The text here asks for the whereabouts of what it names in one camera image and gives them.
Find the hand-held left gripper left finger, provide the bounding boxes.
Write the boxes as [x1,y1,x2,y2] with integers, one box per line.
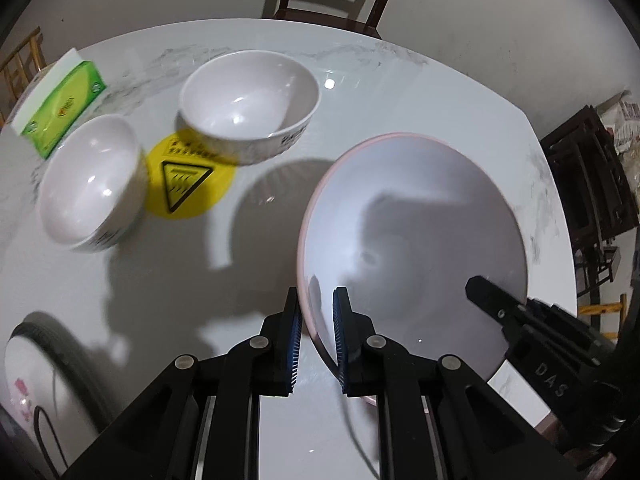
[60,286,304,480]

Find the white plate red flowers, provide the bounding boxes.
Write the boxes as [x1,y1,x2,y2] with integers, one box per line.
[7,310,113,441]

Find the black cable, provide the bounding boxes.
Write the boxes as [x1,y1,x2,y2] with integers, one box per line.
[32,404,68,478]

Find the pink bowl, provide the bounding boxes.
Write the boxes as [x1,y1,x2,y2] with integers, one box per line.
[296,132,530,407]

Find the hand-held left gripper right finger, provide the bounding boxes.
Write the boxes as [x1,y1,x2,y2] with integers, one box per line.
[332,286,586,480]

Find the stack of newspapers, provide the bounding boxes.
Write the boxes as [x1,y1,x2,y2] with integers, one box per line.
[602,91,640,161]

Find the green tissue pack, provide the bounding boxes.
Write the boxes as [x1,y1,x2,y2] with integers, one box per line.
[7,47,107,161]

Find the white bowl with yellow print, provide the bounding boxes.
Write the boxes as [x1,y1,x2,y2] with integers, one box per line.
[179,50,321,166]

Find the bamboo chair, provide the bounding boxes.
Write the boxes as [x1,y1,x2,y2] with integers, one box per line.
[0,26,48,128]

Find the dark wooden carved chair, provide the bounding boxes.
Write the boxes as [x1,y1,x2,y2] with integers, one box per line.
[540,104,640,326]

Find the round yellow warning sticker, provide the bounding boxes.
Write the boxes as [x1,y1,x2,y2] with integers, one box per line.
[144,130,238,220]

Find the dark wooden ladder-back chair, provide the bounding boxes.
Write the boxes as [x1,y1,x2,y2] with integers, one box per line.
[261,0,407,41]

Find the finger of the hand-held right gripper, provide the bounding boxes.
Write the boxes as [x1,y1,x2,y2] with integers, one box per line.
[465,275,531,333]

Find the white bowl with blue print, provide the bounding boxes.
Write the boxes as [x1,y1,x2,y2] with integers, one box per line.
[37,114,148,253]

